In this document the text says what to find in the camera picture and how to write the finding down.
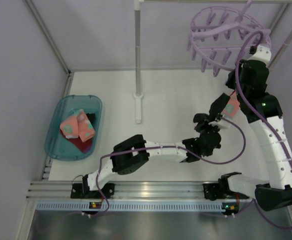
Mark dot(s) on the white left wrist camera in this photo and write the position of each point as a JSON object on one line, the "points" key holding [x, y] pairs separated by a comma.
{"points": [[221, 124]]}

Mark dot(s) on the black sock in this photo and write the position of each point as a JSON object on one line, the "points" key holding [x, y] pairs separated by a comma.
{"points": [[91, 117], [218, 106]]}

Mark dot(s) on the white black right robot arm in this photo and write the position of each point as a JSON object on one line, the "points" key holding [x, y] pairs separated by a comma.
{"points": [[265, 118]]}

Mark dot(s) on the teal transparent plastic bin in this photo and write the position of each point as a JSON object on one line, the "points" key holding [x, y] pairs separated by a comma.
{"points": [[56, 145]]}

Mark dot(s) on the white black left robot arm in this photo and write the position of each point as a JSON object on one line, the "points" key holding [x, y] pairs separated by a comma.
{"points": [[130, 155]]}

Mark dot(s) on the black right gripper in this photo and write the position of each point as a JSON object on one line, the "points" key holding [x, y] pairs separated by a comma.
{"points": [[230, 96]]}

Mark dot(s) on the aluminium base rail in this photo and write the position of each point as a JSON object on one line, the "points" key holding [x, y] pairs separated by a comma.
{"points": [[127, 190]]}

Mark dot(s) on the grey slotted cable duct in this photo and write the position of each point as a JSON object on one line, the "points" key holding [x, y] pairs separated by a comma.
{"points": [[117, 206]]}

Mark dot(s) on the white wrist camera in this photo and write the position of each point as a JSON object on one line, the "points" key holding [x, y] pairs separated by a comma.
{"points": [[262, 54], [221, 124]]}

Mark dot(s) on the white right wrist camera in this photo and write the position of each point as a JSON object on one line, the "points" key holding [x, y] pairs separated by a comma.
{"points": [[262, 54]]}

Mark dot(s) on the pink patterned sock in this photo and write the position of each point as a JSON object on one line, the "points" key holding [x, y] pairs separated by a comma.
{"points": [[77, 126], [232, 107]]}

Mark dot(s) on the lilac round clip hanger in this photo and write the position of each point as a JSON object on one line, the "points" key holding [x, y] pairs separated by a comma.
{"points": [[216, 35]]}

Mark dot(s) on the white grey rack pole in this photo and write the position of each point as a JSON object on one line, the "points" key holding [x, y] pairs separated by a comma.
{"points": [[138, 86]]}

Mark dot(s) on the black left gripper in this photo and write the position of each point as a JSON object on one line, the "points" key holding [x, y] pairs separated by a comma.
{"points": [[205, 126]]}

